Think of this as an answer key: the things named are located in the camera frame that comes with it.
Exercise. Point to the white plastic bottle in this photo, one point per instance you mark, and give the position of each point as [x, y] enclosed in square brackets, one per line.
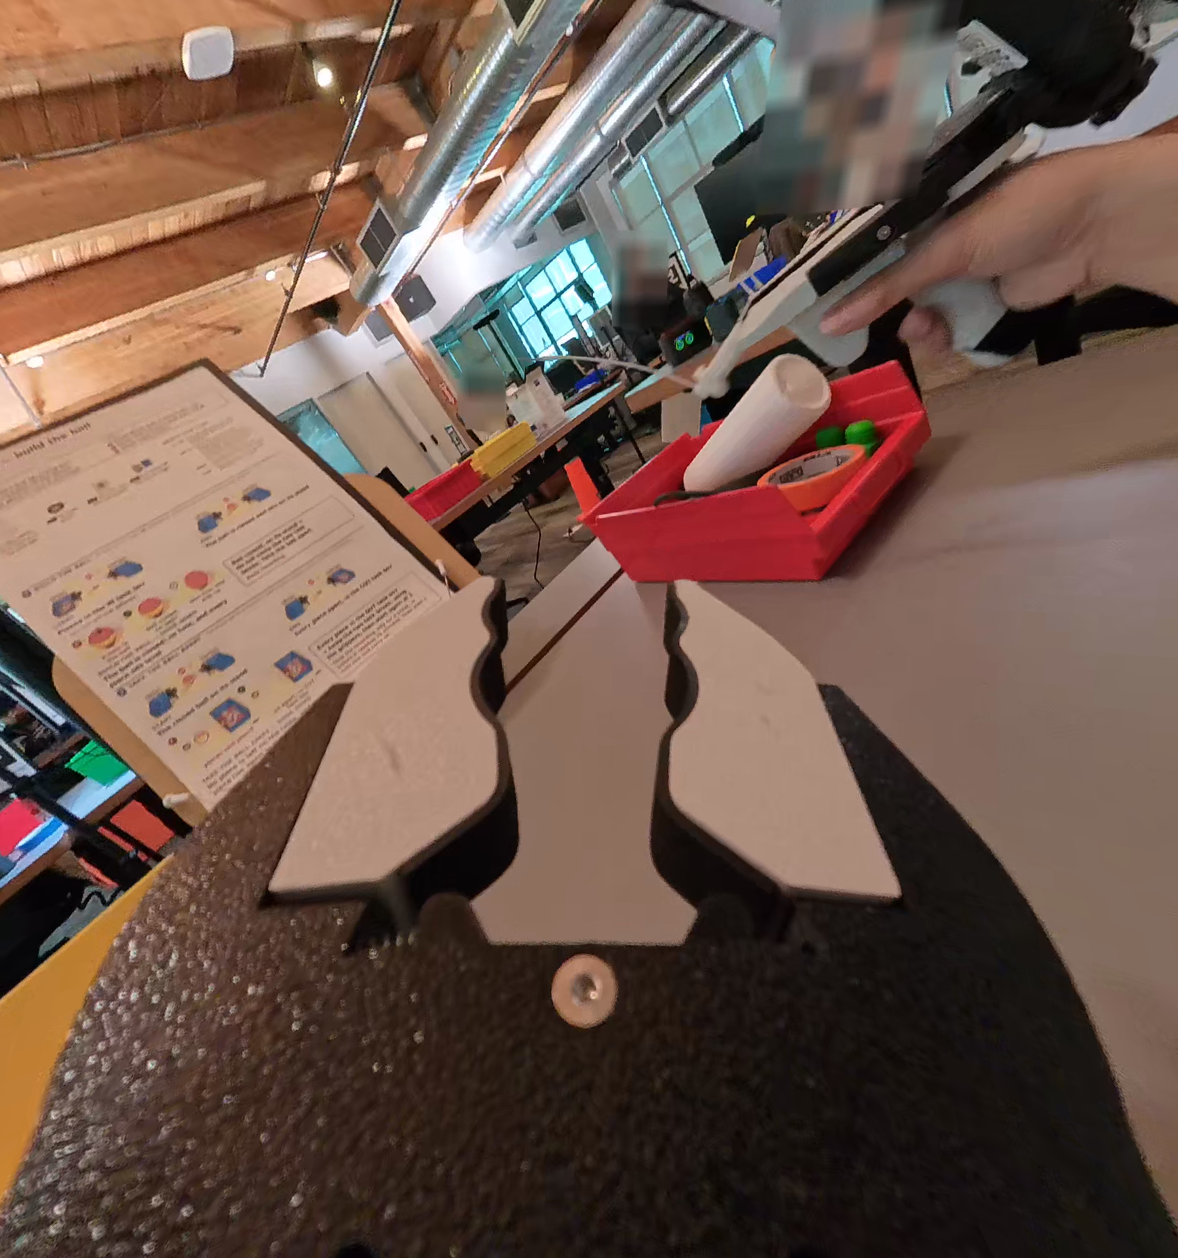
[756, 423]

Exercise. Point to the orange tape roll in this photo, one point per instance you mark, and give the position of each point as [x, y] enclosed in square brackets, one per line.
[812, 476]

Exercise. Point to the red plastic bin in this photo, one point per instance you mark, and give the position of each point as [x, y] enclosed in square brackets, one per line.
[746, 540]
[441, 491]
[10, 829]

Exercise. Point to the silver ventilation duct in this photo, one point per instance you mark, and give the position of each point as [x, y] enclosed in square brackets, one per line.
[590, 118]
[462, 137]

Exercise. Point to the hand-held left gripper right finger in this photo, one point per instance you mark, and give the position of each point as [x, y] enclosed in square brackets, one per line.
[767, 786]

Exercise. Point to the printed instruction sheet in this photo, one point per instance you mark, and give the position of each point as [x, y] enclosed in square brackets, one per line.
[177, 570]

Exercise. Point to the small black display device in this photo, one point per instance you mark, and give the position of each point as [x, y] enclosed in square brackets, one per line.
[688, 340]

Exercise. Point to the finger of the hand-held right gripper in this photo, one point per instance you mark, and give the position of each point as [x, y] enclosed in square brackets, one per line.
[805, 324]
[816, 256]

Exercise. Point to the stack of yellow bins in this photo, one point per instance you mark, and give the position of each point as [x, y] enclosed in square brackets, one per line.
[505, 447]

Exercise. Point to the black vertical pole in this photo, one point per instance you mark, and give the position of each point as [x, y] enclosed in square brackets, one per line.
[0, 649]

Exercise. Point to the person's right hand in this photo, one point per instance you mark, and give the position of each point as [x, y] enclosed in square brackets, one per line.
[1061, 226]

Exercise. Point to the yellow plastic bin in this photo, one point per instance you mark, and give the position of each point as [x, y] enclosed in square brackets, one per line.
[19, 1062]

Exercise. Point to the orange traffic cone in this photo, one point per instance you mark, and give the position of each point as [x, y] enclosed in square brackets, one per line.
[582, 487]

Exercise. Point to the green plastic bin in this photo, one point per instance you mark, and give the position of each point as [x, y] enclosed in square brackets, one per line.
[98, 761]

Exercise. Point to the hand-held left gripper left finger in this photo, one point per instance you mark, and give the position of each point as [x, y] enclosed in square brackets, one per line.
[383, 786]

